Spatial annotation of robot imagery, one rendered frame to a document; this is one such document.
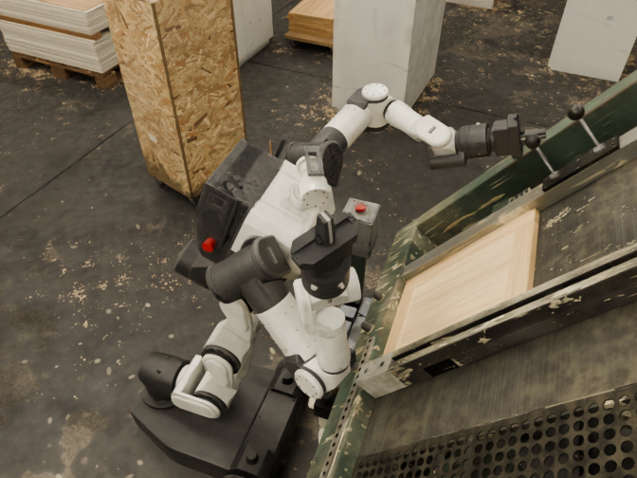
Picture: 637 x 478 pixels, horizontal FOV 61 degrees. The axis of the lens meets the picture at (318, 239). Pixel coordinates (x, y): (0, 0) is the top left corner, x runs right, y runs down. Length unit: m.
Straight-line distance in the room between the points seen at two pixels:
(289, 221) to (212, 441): 1.22
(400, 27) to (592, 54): 2.01
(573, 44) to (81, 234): 4.07
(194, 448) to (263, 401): 0.31
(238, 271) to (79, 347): 1.82
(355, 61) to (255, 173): 2.76
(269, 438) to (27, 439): 1.05
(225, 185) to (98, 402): 1.62
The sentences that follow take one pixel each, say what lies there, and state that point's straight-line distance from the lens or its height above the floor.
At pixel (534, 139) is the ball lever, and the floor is 1.43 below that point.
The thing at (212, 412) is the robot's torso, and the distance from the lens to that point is 2.19.
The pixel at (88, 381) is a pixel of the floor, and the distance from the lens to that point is 2.77.
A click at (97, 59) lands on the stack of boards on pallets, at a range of 4.82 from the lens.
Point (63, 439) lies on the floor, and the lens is 2.66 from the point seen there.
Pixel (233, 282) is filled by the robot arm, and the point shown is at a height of 1.31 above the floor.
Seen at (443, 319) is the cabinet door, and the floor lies 1.07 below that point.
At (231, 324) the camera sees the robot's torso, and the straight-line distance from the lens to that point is 1.66.
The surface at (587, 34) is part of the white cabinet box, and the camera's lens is 5.22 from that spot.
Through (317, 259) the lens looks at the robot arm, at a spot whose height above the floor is 1.57.
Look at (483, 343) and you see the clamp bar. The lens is 1.23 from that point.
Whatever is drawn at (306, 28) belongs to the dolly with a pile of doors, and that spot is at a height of 0.18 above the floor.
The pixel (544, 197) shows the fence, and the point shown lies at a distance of 1.49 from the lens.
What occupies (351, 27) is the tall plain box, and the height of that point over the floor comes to 0.69.
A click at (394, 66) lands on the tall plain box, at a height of 0.48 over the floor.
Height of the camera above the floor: 2.18
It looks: 43 degrees down
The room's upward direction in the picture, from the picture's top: straight up
